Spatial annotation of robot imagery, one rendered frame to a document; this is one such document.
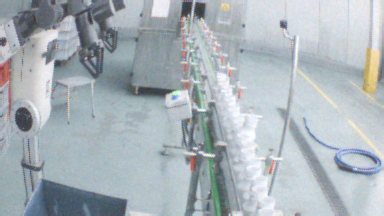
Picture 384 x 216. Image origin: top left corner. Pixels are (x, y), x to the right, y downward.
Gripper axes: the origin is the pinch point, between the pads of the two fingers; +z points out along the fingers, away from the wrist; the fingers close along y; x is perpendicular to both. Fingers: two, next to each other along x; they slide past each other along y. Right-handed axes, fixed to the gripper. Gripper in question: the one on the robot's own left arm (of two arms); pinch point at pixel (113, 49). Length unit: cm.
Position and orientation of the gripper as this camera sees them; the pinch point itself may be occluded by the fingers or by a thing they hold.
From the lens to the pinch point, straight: 175.0
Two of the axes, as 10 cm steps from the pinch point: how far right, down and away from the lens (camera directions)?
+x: -9.4, 3.5, 0.2
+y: -0.7, -2.3, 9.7
